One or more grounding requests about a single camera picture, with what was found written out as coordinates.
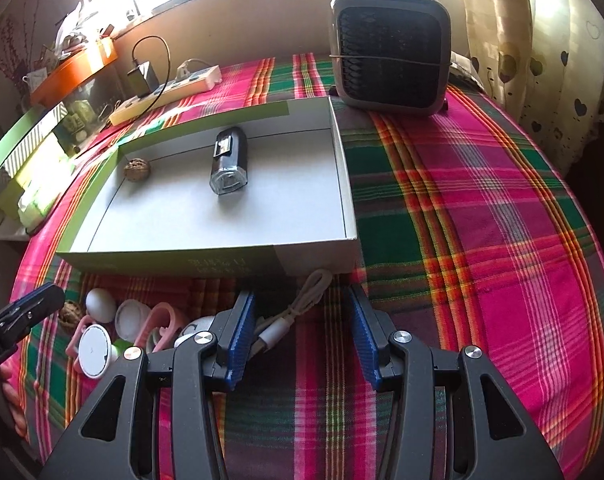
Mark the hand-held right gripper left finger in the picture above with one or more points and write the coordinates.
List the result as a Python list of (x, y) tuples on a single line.
[(242, 340)]

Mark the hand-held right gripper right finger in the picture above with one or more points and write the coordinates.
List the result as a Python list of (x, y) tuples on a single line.
[(364, 340)]

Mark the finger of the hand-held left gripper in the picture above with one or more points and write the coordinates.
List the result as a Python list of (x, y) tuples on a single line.
[(36, 300)]

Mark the brown walnut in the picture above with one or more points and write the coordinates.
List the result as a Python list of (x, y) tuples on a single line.
[(137, 169), (70, 312)]

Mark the small pink plastic holder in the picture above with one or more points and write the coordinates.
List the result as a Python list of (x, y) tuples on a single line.
[(74, 345)]

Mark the white mushroom-shaped knob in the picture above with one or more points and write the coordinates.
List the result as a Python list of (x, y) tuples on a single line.
[(100, 305)]

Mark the long pink plastic clip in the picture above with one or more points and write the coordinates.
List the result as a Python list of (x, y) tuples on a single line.
[(174, 312)]

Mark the white disc with green base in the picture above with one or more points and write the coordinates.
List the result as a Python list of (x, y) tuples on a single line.
[(96, 352)]

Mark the white round jar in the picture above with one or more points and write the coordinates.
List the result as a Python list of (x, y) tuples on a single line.
[(131, 317)]

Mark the green white cardboard box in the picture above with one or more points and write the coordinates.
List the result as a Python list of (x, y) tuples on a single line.
[(181, 210)]

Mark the green tissue pack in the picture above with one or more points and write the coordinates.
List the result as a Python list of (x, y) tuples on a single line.
[(41, 200)]

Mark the black bike light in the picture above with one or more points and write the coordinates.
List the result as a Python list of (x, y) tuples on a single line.
[(226, 160)]

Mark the small green box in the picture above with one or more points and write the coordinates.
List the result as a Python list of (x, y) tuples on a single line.
[(79, 115)]

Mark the orange tray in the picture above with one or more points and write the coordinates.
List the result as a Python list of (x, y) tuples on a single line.
[(66, 72)]

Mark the black charger adapter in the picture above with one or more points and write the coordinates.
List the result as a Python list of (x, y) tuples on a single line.
[(141, 80)]

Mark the dried flower branches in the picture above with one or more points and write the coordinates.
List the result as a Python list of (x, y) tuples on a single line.
[(11, 45)]

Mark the cream power strip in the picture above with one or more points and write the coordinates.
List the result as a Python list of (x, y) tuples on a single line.
[(181, 87)]

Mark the pile of clutter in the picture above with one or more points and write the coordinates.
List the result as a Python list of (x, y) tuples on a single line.
[(76, 35)]

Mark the white plug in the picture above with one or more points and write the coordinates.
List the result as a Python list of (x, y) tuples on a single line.
[(184, 67)]

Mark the grey pouch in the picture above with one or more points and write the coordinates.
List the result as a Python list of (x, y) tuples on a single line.
[(464, 67)]

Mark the grey portable heater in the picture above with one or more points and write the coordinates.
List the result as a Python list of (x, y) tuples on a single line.
[(392, 45)]

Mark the cream heart-print curtain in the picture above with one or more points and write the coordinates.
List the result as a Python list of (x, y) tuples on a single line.
[(507, 35)]

